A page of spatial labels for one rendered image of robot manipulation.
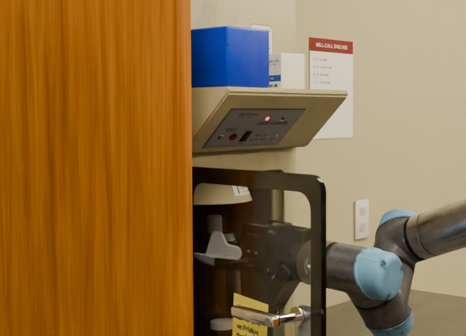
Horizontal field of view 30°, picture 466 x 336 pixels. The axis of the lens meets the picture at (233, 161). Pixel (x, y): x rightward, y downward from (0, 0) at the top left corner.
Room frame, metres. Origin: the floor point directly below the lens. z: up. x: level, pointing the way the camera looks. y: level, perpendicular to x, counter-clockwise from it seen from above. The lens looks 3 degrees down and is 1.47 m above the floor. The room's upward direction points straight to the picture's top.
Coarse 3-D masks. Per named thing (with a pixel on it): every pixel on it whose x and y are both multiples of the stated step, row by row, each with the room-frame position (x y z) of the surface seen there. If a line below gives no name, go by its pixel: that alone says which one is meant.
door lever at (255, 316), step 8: (232, 312) 1.17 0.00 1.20; (240, 312) 1.16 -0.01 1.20; (248, 312) 1.14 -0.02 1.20; (256, 312) 1.14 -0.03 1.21; (264, 312) 1.13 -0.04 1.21; (296, 312) 1.14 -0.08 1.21; (248, 320) 1.15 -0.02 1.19; (256, 320) 1.13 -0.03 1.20; (264, 320) 1.12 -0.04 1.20; (272, 320) 1.11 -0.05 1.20; (280, 320) 1.11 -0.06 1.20; (288, 320) 1.13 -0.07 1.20; (296, 320) 1.14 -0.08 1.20
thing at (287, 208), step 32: (192, 192) 1.32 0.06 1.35; (224, 192) 1.26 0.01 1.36; (256, 192) 1.21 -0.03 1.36; (288, 192) 1.16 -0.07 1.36; (320, 192) 1.11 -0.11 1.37; (224, 224) 1.26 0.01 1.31; (256, 224) 1.21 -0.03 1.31; (288, 224) 1.16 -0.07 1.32; (320, 224) 1.11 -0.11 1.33; (224, 256) 1.26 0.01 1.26; (256, 256) 1.21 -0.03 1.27; (288, 256) 1.16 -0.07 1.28; (320, 256) 1.11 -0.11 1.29; (224, 288) 1.27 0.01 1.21; (256, 288) 1.21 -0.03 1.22; (288, 288) 1.16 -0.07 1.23; (320, 288) 1.11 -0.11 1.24; (224, 320) 1.27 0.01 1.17; (320, 320) 1.11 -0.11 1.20
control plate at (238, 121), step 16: (240, 112) 1.34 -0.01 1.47; (256, 112) 1.37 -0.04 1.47; (272, 112) 1.40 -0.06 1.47; (288, 112) 1.43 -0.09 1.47; (224, 128) 1.35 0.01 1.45; (240, 128) 1.38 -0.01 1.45; (256, 128) 1.41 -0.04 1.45; (272, 128) 1.44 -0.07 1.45; (288, 128) 1.48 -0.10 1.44; (208, 144) 1.36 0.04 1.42; (224, 144) 1.39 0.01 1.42; (240, 144) 1.42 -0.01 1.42; (256, 144) 1.45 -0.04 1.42; (272, 144) 1.49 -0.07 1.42
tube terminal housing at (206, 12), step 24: (192, 0) 1.39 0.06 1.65; (216, 0) 1.43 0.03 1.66; (240, 0) 1.48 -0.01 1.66; (264, 0) 1.53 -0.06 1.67; (288, 0) 1.58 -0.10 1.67; (192, 24) 1.39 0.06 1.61; (216, 24) 1.43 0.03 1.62; (240, 24) 1.48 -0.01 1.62; (264, 24) 1.53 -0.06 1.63; (288, 24) 1.58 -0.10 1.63; (288, 48) 1.58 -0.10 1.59; (240, 168) 1.48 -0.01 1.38; (264, 168) 1.53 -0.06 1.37; (288, 168) 1.58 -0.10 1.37
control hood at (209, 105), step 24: (192, 96) 1.33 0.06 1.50; (216, 96) 1.29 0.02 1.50; (240, 96) 1.31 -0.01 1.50; (264, 96) 1.35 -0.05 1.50; (288, 96) 1.39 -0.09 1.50; (312, 96) 1.44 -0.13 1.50; (336, 96) 1.49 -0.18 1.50; (192, 120) 1.33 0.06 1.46; (216, 120) 1.32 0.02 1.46; (312, 120) 1.51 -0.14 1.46; (192, 144) 1.33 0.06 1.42; (288, 144) 1.53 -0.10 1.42
